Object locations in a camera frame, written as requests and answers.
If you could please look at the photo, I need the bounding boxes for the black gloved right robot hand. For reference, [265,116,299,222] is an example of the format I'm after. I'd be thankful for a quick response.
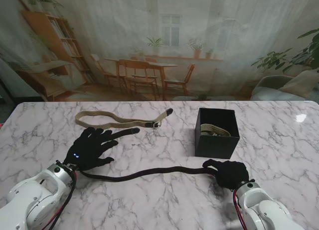
[201,159,255,192]

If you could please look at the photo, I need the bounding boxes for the red black left arm cables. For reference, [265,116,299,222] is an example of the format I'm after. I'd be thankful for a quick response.
[37,171,78,230]

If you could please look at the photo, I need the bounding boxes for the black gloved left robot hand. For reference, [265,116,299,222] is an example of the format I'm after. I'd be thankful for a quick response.
[63,127,119,171]

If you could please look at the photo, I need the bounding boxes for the black woven belt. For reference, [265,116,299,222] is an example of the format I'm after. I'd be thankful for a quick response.
[80,127,217,183]

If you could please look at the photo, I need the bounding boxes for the black square storage box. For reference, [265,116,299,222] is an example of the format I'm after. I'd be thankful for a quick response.
[194,108,240,160]

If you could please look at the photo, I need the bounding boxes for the beige braided belt silver buckle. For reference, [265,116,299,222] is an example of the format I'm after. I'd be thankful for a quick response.
[75,108,174,129]
[200,123,232,137]

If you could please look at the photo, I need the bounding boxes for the red black right arm cables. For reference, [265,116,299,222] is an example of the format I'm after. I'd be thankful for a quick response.
[232,187,250,230]

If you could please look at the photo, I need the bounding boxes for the red black arm cables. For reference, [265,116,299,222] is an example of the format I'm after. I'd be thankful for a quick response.
[232,187,250,230]
[37,171,78,230]

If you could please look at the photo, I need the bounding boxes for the printed room scene backdrop curtain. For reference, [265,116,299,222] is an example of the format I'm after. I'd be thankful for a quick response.
[0,0,319,103]

